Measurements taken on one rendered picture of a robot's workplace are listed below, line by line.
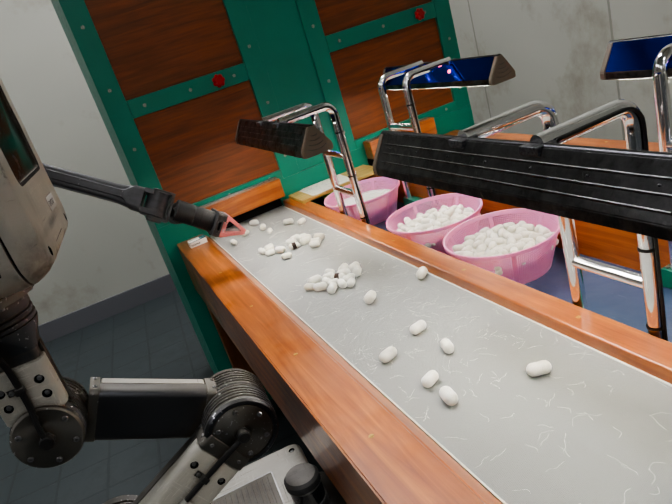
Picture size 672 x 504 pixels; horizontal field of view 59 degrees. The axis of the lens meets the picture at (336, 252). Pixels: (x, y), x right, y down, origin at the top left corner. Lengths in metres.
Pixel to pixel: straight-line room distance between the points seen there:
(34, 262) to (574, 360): 0.78
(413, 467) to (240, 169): 1.55
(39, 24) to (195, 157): 1.97
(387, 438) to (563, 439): 0.23
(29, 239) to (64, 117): 3.10
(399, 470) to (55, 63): 3.41
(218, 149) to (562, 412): 1.57
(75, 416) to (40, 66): 3.08
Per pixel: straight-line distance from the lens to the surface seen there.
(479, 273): 1.24
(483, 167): 0.82
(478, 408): 0.93
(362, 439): 0.89
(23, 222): 0.82
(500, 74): 1.68
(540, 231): 1.46
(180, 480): 1.09
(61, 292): 4.11
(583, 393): 0.93
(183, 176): 2.14
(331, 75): 2.27
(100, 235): 4.00
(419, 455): 0.84
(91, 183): 1.63
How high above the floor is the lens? 1.31
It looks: 21 degrees down
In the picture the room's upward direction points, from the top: 18 degrees counter-clockwise
